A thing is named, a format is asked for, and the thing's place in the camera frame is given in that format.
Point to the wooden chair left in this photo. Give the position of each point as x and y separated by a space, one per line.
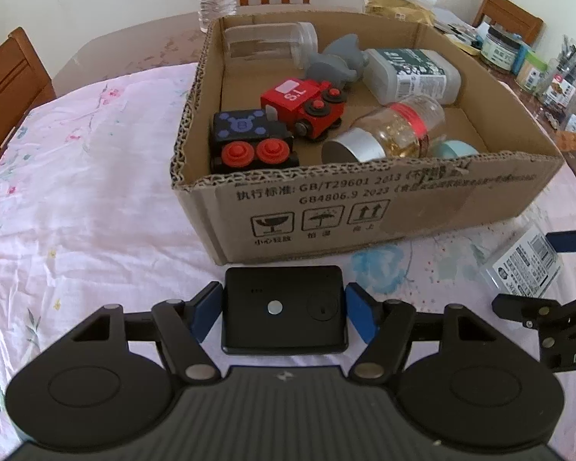
24 83

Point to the light blue round lid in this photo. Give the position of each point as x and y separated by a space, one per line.
452 149

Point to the wooden chair far right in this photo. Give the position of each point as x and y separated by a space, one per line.
512 17

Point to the cup of pens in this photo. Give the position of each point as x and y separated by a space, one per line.
558 86

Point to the green-lid small container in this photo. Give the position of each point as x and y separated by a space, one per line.
531 72

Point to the red toy train car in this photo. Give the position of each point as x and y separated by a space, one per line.
308 108

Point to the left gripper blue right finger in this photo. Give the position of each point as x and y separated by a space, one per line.
385 327

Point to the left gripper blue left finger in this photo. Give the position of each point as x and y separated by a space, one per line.
181 328

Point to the grey elephant toy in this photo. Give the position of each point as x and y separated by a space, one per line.
342 63

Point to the clear plastic jar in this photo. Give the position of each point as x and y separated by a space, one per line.
295 41

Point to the yellow sticky note pad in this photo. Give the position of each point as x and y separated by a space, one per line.
464 45

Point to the white labelled package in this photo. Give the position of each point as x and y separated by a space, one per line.
525 266

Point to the white papers stack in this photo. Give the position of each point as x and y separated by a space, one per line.
447 21

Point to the fish oil capsule bottle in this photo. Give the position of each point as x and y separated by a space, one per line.
399 129

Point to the pink floral tablecloth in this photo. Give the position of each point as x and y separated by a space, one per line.
88 217

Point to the small black-lid glass jar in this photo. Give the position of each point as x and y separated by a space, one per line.
500 49

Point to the open cardboard box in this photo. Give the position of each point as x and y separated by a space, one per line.
323 209

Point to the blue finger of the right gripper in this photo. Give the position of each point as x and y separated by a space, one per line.
563 241
525 310

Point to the white green medical bottle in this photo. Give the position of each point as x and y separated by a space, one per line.
393 74

